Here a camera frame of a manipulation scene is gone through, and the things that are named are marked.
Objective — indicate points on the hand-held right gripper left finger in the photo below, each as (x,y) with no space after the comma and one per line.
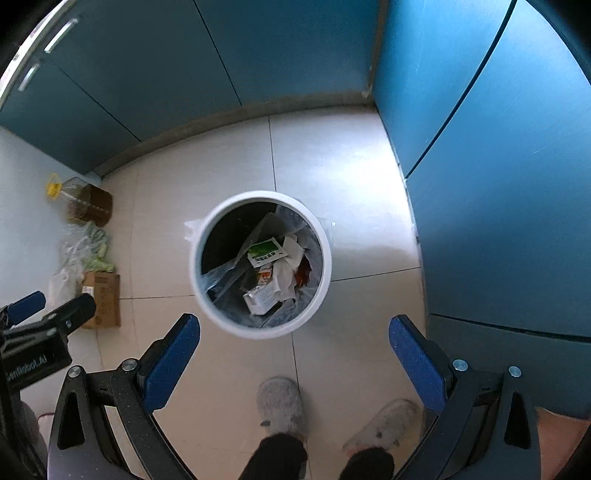
(171,357)

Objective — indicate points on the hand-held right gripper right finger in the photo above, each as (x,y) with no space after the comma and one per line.
(415,364)

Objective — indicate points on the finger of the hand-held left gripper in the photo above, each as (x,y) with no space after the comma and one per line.
(25,305)
(74,311)

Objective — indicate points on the small green and yellow box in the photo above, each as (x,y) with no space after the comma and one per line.
(261,300)

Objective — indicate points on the colourful snack wrapper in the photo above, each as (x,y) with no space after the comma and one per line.
(265,275)

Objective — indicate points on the black and white trash bin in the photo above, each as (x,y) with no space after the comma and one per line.
(221,235)

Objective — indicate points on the green sachet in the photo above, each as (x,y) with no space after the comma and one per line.
(265,253)

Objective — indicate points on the red sachet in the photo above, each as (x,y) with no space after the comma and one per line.
(304,276)

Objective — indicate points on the white tissue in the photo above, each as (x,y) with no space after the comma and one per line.
(288,272)

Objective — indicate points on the person's left forearm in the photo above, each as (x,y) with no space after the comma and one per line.
(30,429)

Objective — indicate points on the cardboard box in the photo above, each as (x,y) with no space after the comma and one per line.
(106,295)

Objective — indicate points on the plastic bag with greens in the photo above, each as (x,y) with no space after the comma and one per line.
(78,249)

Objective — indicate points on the oil bottle with yellow cap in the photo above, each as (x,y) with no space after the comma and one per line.
(85,203)

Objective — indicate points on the person's dark pants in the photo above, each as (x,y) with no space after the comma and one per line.
(272,457)

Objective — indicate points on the pink cloth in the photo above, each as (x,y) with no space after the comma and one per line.
(556,434)

